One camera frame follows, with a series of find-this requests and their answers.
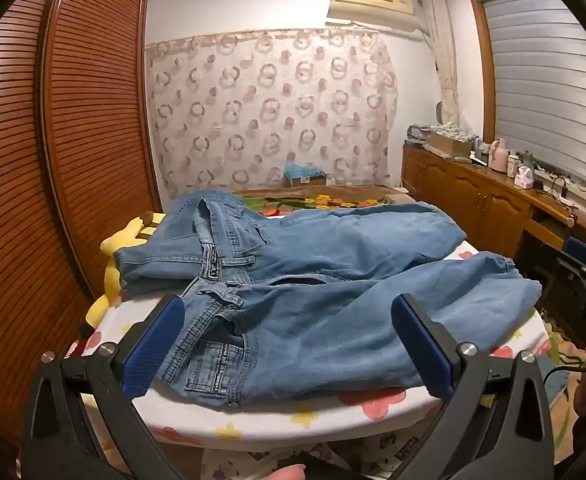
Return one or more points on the wooden window frame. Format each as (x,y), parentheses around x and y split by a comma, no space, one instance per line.
(478,60)

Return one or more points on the cream lace curtain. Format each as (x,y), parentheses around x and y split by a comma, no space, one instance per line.
(443,60)

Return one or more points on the small round fan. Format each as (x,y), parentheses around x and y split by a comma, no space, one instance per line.
(440,111)

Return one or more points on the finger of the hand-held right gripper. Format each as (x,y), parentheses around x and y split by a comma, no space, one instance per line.
(580,252)

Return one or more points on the white strawberry print sheet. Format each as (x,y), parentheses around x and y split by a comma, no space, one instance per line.
(273,425)

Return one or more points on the wooden louvered wardrobe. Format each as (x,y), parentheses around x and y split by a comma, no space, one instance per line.
(88,110)

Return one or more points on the grey window blind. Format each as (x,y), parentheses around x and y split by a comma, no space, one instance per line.
(543,75)

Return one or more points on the beige air conditioner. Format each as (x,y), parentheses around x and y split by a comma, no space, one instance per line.
(368,2)

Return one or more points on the wooden cabinet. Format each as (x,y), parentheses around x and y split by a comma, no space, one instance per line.
(468,192)

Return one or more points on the floral blanket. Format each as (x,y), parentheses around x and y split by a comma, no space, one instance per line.
(323,202)

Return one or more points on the white power strip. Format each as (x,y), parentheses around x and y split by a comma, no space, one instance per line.
(560,182)

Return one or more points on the yellow plush toy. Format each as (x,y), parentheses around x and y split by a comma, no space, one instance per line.
(118,245)

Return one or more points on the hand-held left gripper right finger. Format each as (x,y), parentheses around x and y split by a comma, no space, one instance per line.
(423,350)

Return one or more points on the circle pattern curtain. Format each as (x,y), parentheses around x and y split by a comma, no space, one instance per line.
(273,110)

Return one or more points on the blue denim pants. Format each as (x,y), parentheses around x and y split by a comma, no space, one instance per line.
(323,320)

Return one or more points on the small cardboard box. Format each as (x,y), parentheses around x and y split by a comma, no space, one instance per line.
(308,180)

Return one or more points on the blue crumpled cloth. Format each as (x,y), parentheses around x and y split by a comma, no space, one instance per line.
(300,167)

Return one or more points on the pink thermos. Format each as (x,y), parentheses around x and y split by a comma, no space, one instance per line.
(499,156)

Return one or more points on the pink tissue box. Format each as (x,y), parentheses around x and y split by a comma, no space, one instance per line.
(523,177)

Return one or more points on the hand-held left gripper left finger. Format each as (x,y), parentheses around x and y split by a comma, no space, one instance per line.
(155,345)

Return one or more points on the open cardboard box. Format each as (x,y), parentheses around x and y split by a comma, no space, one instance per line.
(448,144)

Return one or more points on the person's left hand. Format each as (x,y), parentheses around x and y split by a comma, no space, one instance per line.
(285,473)

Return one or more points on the purple packet stack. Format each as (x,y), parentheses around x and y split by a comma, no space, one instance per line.
(417,132)

